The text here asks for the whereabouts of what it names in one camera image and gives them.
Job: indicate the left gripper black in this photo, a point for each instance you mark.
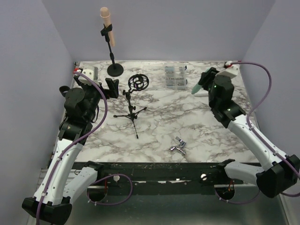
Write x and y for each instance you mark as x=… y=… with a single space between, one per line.
x=112 y=86

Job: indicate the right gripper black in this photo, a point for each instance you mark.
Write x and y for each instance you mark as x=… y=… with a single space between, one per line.
x=207 y=76

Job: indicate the green microphone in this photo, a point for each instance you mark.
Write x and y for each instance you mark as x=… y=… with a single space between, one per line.
x=196 y=88

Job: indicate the white microphone grey mesh head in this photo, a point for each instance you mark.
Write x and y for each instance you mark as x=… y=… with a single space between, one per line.
x=201 y=94

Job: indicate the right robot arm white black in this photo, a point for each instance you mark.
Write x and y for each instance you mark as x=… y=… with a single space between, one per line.
x=277 y=171

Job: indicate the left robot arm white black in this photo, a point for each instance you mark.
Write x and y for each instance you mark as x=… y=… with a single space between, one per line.
x=53 y=200

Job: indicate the black tall round-base stand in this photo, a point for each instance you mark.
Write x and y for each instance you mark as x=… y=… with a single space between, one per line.
x=115 y=69

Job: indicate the peach microphone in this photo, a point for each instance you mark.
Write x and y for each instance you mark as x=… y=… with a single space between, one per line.
x=106 y=16

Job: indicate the clear plastic screw box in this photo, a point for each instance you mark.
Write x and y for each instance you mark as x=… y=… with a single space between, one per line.
x=175 y=76

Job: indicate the chrome faucet tap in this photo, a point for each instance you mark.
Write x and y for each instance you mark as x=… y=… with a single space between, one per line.
x=180 y=147

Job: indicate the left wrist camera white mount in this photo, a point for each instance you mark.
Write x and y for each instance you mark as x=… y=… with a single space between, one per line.
x=90 y=71

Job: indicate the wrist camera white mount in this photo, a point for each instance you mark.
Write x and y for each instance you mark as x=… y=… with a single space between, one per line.
x=90 y=71
x=231 y=70

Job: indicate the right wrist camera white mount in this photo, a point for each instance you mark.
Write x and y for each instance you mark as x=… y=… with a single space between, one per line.
x=231 y=70

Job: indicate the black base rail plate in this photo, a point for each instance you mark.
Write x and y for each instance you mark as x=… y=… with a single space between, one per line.
x=120 y=179

